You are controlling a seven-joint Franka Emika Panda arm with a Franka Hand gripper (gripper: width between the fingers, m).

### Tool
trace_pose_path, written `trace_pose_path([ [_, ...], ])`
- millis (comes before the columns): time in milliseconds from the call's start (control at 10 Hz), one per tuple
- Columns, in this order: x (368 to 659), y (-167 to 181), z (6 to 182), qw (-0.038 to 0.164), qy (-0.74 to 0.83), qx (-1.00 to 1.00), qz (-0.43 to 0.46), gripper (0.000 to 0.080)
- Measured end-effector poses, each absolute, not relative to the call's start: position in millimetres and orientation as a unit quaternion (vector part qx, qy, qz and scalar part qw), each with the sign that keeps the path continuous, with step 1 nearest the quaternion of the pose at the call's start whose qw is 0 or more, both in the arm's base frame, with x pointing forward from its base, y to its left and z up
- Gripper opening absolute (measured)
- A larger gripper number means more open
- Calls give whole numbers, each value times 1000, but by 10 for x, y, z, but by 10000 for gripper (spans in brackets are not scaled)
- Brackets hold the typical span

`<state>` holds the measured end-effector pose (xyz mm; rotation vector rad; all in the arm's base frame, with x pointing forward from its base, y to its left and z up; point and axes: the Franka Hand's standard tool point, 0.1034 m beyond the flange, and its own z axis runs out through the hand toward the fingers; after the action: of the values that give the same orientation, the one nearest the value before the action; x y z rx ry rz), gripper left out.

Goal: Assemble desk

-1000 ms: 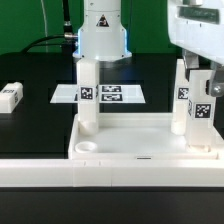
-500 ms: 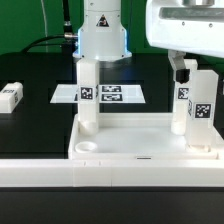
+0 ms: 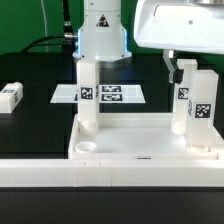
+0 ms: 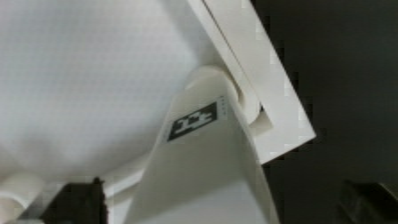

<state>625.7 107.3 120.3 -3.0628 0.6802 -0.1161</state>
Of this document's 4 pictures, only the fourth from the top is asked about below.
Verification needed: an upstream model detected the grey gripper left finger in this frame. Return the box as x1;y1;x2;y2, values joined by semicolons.
16;177;111;224

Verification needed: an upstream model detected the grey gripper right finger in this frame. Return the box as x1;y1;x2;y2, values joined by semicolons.
335;181;398;224

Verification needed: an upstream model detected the white desk top tray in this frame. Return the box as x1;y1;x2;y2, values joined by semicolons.
0;0;315;224

